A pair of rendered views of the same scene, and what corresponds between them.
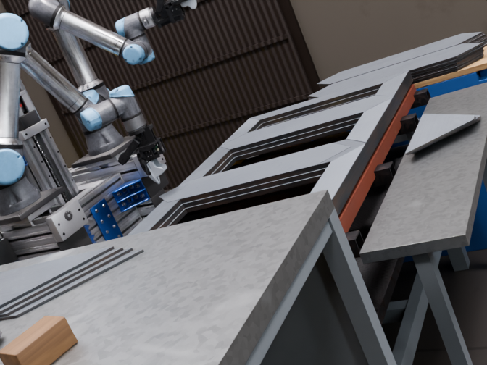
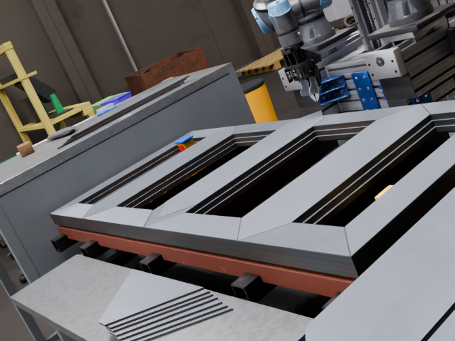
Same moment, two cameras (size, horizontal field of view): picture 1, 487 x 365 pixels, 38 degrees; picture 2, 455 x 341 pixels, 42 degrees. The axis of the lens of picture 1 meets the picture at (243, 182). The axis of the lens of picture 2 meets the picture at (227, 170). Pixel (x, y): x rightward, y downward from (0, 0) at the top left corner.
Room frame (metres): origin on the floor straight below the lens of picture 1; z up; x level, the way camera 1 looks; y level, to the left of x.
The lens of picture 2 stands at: (3.05, -1.70, 1.36)
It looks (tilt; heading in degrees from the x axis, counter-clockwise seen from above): 15 degrees down; 117
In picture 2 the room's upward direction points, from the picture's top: 24 degrees counter-clockwise
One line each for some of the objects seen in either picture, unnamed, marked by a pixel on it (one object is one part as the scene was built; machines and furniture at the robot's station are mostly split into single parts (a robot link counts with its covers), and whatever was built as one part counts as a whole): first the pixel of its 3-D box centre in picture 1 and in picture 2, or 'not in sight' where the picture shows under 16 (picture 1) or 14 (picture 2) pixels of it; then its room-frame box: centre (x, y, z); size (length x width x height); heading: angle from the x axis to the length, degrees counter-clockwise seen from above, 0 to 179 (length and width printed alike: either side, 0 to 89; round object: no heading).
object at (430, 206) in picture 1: (444, 153); (124, 310); (2.05, -0.60, 0.73); 1.20 x 0.26 x 0.03; 150
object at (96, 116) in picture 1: (98, 115); (284, 13); (2.43, 0.37, 1.21); 0.11 x 0.11 x 0.08; 21
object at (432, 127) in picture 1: (446, 125); (147, 309); (2.18, -0.68, 0.77); 0.45 x 0.20 x 0.04; 150
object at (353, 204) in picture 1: (360, 169); (167, 241); (2.08, -0.35, 0.78); 1.56 x 0.09 x 0.06; 150
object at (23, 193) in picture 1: (14, 192); (314, 28); (2.41, 0.74, 1.09); 0.15 x 0.15 x 0.10
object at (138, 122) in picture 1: (135, 122); (291, 38); (2.45, 0.26, 1.14); 0.08 x 0.08 x 0.05
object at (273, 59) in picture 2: not in sight; (282, 55); (-0.05, 7.70, 0.06); 1.39 x 0.96 x 0.13; 54
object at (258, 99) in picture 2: not in sight; (255, 120); (1.13, 2.84, 0.30); 0.39 x 0.38 x 0.61; 144
